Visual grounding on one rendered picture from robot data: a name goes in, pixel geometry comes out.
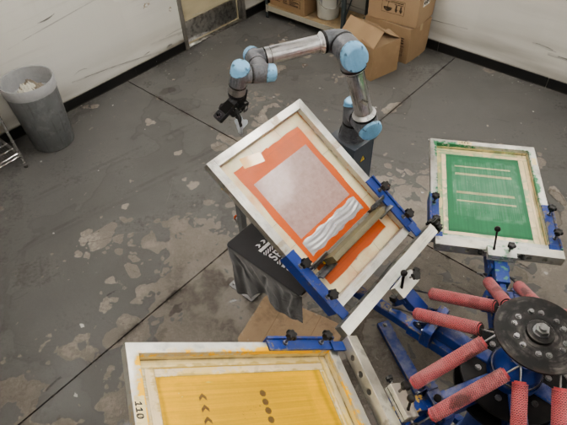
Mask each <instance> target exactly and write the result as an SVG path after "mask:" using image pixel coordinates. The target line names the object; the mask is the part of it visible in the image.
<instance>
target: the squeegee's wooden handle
mask: <svg viewBox="0 0 567 425"><path fill-rule="evenodd" d="M385 212H386V211H385V209H384V208H383V207H379V208H377V209H376V210H373V211H372V212H371V213H370V214H369V215H368V216H367V217H366V218H365V219H364V220H363V221H362V222H361V223H360V224H359V225H358V226H357V227H356V228H355V229H354V230H353V231H352V232H351V233H350V234H349V235H348V236H347V237H346V238H345V239H344V240H343V241H342V242H341V243H340V244H339V245H338V246H337V247H336V248H335V249H334V250H333V251H332V252H331V253H330V254H329V255H328V256H326V257H325V258H324V259H323V260H324V262H326V264H327V265H330V264H333V263H336V262H337V261H338V260H339V259H340V258H341V257H342V256H343V255H344V254H345V253H346V252H347V251H348V250H349V249H350V248H351V247H352V246H353V245H354V244H355V243H356V242H357V241H358V240H359V239H360V238H361V237H362V236H363V235H364V234H365V233H366V232H367V231H368V230H369V229H370V228H371V227H372V225H373V224H374V223H375V222H376V221H377V220H378V219H379V218H380V217H381V216H382V215H383V214H384V213H385Z"/></svg>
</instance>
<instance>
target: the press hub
mask: <svg viewBox="0 0 567 425"><path fill-rule="evenodd" d="M493 326H494V328H490V329H486V330H489V331H494V334H493V333H489V332H486V331H484V332H483V334H482V335H481V336H480V337H482V338H483V339H484V340H486V339H487V338H489V337H491V336H492V335H495V337H494V338H492V339H490V340H489V341H487V342H486V343H487V344H488V347H487V348H488V349H489V350H491V351H492V352H491V354H490V356H489V359H488V362H487V363H485V362H483V361H482V360H480V359H478V358H476V357H473V358H471V359H469V360H467V361H466V362H465V363H463V364H461V365H459V366H457V367H456V368H454V372H453V381H454V385H458V384H460V383H463V382H465V381H468V380H470V379H474V378H476V377H478V376H481V375H483V374H487V373H489V374H490V373H491V372H493V371H495V370H496V369H498V368H500V367H501V368H504V369H505V371H506V372H507V371H508V370H510V369H513V368H514V367H515V366H517V365H519V364H520V365H521V366H522V374H521V381H524V382H526V383H527V384H528V406H527V417H528V423H529V425H549V424H550V421H551V405H550V404H549V403H547V402H546V401H544V400H543V399H541V398H540V397H538V396H537V395H534V393H535V392H536V391H537V390H538V388H539V387H540V386H541V384H542V383H544V384H546V385H547V386H549V387H551V388H553V387H554V386H556V387H559V376H560V375H562V388H565V389H566V385H567V379H566V378H565V377H564V375H565V374H567V311H566V310H564V309H563V308H561V307H560V306H558V305H557V304H554V303H552V302H550V301H547V300H546V299H540V298H536V297H530V296H522V297H516V298H513V299H509V300H507V301H505V302H504V303H503V304H502V305H501V306H500V307H499V308H498V309H497V311H496V312H495V315H494V323H493ZM519 373H520V368H518V369H515V370H514V371H512V372H510V373H508V375H509V376H510V381H509V382H507V383H505V384H504V385H501V386H500V387H499V388H497V389H495V390H493V391H491V392H489V393H488V394H487V395H484V396H482V397H480V398H479V399H477V400H476V402H477V404H476V405H473V406H470V407H468V408H467V409H466V410H467V414H466V415H465V417H464V418H463V419H462V420H460V421H459V422H458V423H457V424H456V425H501V420H503V421H505V422H510V409H509V402H508V394H511V383H512V382H514V380H519Z"/></svg>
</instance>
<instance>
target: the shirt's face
mask: <svg viewBox="0 0 567 425"><path fill-rule="evenodd" d="M263 238H264V236H263V235H262V234H261V233H260V232H259V230H258V229H257V228H256V227H255V226H254V224H253V223H251V224H250V225H249V226H248V227H247V228H245V229H244V230H243V231H242V232H240V233H239V234H238V235H237V236H235V237H234V238H233V239H232V240H231V241H230V242H229V246H231V247H232V248H234V249H235V250H237V251H238V252H240V253H241V254H242V255H243V256H245V257H246V258H248V259H249V260H251V261H253V262H254V263H255V264H257V265H258V266H259V267H261V268H262V269H263V270H265V271H266V272H268V273H270V274H271V275H272V276H274V277H276V278H277V279H278V280H279V281H280V282H282V283H284V284H285V285H287V286H288V287H290V288H291V289H293V290H294V291H295V292H296V293H298V294H299V295H300V296H301V295H302V294H303V293H304V292H305V291H306V290H305V289H304V288H303V287H302V286H301V285H300V283H299V282H298V281H297V280H296V279H295V278H294V276H293V275H292V274H291V273H290V272H289V271H287V270H286V269H285V268H283V267H282V266H280V265H279V264H278V263H276V262H275V261H273V260H271V259H270V258H268V257H267V256H265V255H264V254H263V253H261V252H260V251H259V250H257V249H255V248H254V247H253V246H254V245H256V244H257V243H258V242H259V241H260V240H262V239H263Z"/></svg>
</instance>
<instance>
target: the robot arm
mask: <svg viewBox="0 0 567 425"><path fill-rule="evenodd" d="M319 52H321V53H322V54H325V53H332V54H333V55H334V56H335V57H336V58H337V60H338V63H339V67H340V70H341V73H342V74H343V75H345V76H346V79H347V83H348V90H349V93H350V96H349V97H347V98H346V99H345V100H344V103H343V123H342V125H341V126H340V128H339V131H338V137H339V139H340V140H341V141H343V142H344V143H348V144H358V143H362V142H363V141H364V140H371V139H373V138H375V137H377V136H378V135H379V133H380V132H381V130H382V125H381V122H380V121H378V118H377V114H376V110H375V108H374V107H373V106H372V105H371V101H370V94H369V90H368V85H367V81H366V76H365V69H366V67H367V62H368V61H369V53H368V51H367V50H366V48H365V46H364V45H363V44H362V43H361V42H360V41H359V40H358V39H357V38H356V37H355V36H354V35H353V34H352V33H351V32H350V31H348V30H344V29H331V30H323V31H319V32H318V34H317V35H313V36H308V37H305V38H301V39H298V40H291V41H287V42H284V43H279V44H276V45H272V46H265V47H262V48H257V47H255V46H248V47H247V48H246V49H245V50H244V52H243V57H244V60H242V59H236V60H234V61H233V62H232V64H231V68H230V71H229V88H228V96H229V98H228V99H227V100H226V101H225V102H223V103H222V104H220V105H219V109H218V110H217V111H216V112H215V114H214V115H213V117H214V118H215V119H216V120H217V121H218V122H219V123H223V122H224V120H225V119H226V118H227V117H228V116H229V115H231V116H232V117H235V124H236V126H237V130H238V133H239V134H240V135H241V136H242V134H243V128H244V127H245V126H246V125H247V124H248V120H243V118H242V116H241V115H240V113H241V112H242V111H243V110H244V113H245V112H246V111H247V110H248V105H249V102H248V101H247V100H246V96H247V91H248V90H247V89H246V86H247V84H248V83H269V82H274V81H275V80H276V79H277V76H278V71H277V67H276V65H275V64H274V63H277V62H283V61H287V60H290V59H294V58H298V57H302V56H308V55H311V54H315V53H319ZM244 102H246V103H244ZM246 106H247V108H246ZM245 108H246V110H245Z"/></svg>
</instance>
